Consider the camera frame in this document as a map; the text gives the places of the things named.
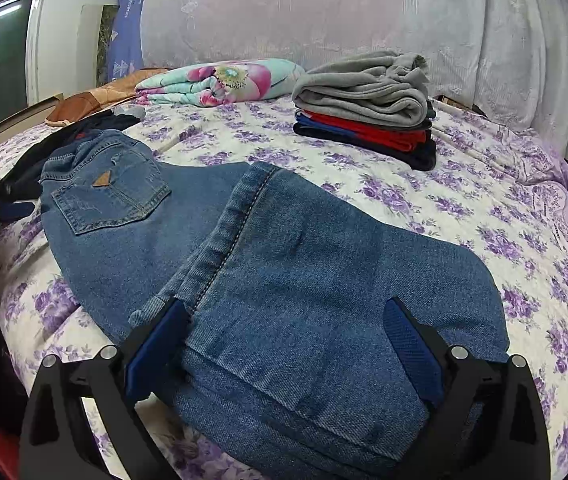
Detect red sleeve forearm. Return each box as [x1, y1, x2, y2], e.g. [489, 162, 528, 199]
[0, 430, 19, 480]

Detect blue denim jeans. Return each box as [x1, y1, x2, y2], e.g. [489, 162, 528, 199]
[41, 130, 508, 479]

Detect brown pillow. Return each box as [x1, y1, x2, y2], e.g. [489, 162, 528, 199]
[45, 68, 167, 127]

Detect floral folded blanket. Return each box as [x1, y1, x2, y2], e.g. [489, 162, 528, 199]
[135, 58, 305, 107]

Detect purple floral bedsheet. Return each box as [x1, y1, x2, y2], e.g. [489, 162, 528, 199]
[0, 94, 568, 480]

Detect dark window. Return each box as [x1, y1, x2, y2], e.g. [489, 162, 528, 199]
[0, 0, 43, 122]

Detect blue patterned cushion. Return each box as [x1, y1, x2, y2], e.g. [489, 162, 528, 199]
[106, 0, 144, 82]

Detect red and navy folded pants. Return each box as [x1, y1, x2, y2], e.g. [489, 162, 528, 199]
[293, 105, 437, 171]

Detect black sweatpants red logo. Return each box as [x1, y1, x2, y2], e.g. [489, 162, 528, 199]
[0, 109, 141, 221]

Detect white lace headboard cover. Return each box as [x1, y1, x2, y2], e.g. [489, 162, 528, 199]
[140, 0, 568, 151]

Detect grey folded pants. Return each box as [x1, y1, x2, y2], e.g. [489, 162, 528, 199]
[291, 51, 429, 129]

